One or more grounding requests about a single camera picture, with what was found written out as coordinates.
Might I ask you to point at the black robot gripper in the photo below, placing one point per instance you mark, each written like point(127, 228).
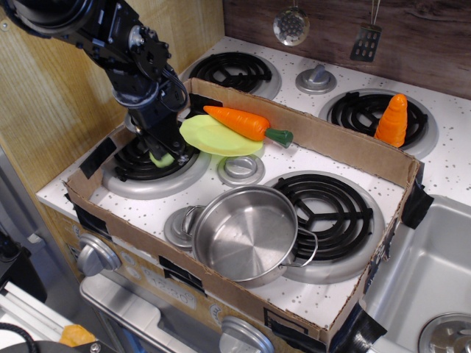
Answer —
point(154, 109)

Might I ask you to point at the light green toy broccoli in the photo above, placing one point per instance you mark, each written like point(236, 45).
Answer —
point(164, 162)

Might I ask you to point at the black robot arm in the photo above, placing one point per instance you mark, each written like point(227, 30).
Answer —
point(135, 60)

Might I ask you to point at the front left stove burner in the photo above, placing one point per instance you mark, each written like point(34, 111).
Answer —
point(131, 174)

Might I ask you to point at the stove burner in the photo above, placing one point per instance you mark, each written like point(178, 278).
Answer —
point(245, 72)
point(131, 174)
point(340, 226)
point(361, 110)

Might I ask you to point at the yellow-green plastic plate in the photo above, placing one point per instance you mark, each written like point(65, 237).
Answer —
point(210, 136)

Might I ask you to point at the silver cap under pot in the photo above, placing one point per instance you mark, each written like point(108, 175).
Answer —
point(179, 227)

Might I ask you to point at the silver round stove cap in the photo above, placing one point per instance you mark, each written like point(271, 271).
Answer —
point(241, 170)

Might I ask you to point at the orange toy carrot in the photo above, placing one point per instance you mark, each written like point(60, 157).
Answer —
point(250, 125)

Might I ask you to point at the back left stove burner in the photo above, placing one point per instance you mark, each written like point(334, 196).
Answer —
point(245, 72)

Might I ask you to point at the stainless steel pot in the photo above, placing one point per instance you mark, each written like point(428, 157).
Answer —
point(247, 235)

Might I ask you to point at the left silver oven knob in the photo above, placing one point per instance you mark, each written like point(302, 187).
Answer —
point(95, 256)

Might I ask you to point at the silver oven knob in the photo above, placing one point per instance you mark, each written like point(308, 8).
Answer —
point(95, 256)
point(238, 336)

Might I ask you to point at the brown cardboard fence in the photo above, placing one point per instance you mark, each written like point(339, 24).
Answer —
point(294, 316)

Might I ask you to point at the silver back stove knob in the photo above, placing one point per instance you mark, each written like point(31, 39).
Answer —
point(316, 81)

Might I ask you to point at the hanging metal skimmer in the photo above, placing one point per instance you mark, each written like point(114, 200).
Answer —
point(291, 25)

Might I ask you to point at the front right stove burner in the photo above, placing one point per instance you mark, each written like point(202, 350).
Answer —
point(340, 226)

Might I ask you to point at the right silver oven knob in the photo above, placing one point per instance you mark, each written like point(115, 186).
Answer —
point(238, 336)

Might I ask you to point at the back right stove burner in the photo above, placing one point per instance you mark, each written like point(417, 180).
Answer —
point(361, 110)

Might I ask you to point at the orange toy on floor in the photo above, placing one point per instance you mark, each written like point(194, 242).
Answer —
point(75, 335)

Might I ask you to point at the hanging metal spatula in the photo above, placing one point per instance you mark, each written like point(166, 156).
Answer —
point(368, 37)

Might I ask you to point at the orange toy cone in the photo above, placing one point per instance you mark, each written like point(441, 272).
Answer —
point(394, 121)

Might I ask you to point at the silver sink basin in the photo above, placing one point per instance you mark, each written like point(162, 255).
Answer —
point(427, 274)

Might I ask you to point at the sink drain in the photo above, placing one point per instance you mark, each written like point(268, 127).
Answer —
point(448, 332)

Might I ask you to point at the oven door handle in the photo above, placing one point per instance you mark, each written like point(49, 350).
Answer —
point(137, 320)

